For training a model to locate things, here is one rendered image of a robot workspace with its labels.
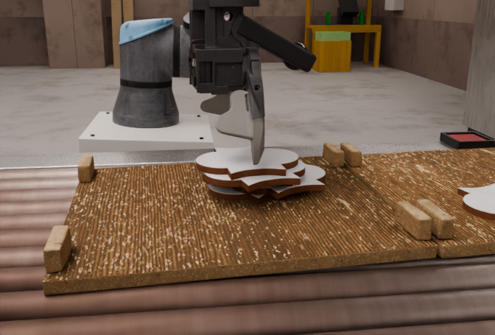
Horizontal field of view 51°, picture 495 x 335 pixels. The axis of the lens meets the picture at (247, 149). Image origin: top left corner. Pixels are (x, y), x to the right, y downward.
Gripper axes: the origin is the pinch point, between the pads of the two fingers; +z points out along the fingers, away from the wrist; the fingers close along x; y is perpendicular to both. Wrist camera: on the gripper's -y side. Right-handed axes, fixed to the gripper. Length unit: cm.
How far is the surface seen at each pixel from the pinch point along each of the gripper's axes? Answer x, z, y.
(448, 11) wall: -624, -4, -450
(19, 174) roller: -21.9, 8.2, 33.5
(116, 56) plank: -915, 78, 24
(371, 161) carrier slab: -9.1, 6.2, -23.3
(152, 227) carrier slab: 8.9, 6.2, 13.5
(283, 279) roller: 21.0, 7.8, 1.2
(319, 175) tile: 1.2, 4.2, -10.1
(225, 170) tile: 3.6, 1.5, 3.7
